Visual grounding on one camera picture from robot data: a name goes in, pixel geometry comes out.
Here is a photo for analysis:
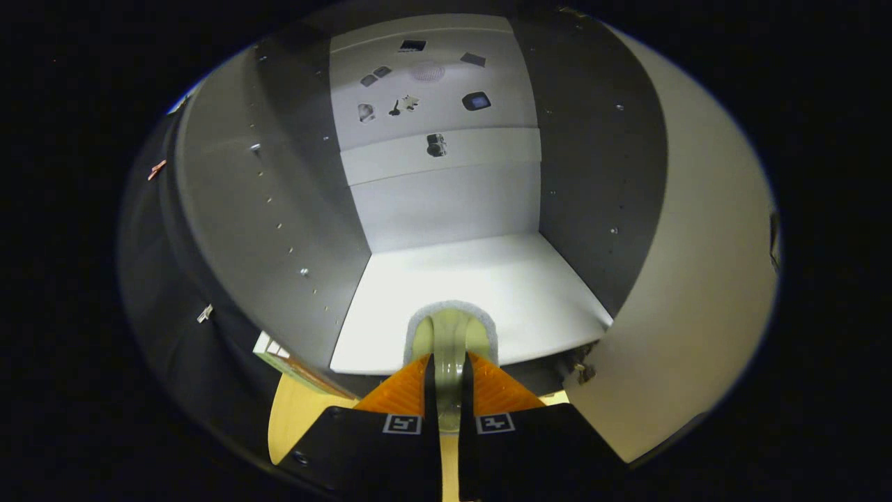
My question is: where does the metal door hinge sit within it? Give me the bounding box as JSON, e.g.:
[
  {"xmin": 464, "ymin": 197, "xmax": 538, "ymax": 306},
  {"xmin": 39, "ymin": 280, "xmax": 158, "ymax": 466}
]
[{"xmin": 568, "ymin": 342, "xmax": 600, "ymax": 384}]

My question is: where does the black backdrop cloth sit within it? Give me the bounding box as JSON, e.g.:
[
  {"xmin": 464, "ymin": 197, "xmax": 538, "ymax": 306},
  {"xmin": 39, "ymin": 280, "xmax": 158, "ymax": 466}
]
[{"xmin": 118, "ymin": 112, "xmax": 279, "ymax": 447}]

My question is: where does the grey cabinet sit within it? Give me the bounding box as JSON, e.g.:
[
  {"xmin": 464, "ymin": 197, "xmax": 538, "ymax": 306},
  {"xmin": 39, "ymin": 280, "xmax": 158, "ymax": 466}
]
[{"xmin": 164, "ymin": 10, "xmax": 670, "ymax": 398}]

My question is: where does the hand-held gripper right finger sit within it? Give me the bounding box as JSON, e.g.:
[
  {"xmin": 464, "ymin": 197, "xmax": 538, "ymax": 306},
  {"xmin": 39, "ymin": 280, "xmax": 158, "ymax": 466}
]
[{"xmin": 459, "ymin": 351, "xmax": 628, "ymax": 502}]

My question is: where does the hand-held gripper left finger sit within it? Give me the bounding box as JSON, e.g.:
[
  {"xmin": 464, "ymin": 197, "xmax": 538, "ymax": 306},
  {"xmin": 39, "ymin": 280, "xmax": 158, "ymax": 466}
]
[{"xmin": 279, "ymin": 352, "xmax": 441, "ymax": 502}]

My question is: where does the beige cabinet door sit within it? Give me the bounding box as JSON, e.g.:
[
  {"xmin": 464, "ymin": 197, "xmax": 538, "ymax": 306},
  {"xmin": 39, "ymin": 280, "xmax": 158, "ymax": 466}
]
[{"xmin": 561, "ymin": 24, "xmax": 780, "ymax": 464}]

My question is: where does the white cabinet shelf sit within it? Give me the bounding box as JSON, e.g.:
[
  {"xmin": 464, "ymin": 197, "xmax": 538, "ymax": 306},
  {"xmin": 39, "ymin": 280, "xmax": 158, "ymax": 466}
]
[{"xmin": 329, "ymin": 232, "xmax": 614, "ymax": 376}]

